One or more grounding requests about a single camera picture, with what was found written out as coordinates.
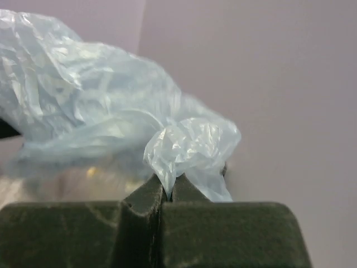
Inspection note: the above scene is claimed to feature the light blue trash bag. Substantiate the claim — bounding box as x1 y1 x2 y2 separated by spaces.
1 9 241 204

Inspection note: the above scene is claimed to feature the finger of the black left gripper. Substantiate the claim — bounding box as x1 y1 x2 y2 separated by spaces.
0 119 21 138

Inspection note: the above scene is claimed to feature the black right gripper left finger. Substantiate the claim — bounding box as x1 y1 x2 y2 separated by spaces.
1 176 165 267

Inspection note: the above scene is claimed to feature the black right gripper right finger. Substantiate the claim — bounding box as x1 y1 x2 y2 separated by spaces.
161 175 312 267

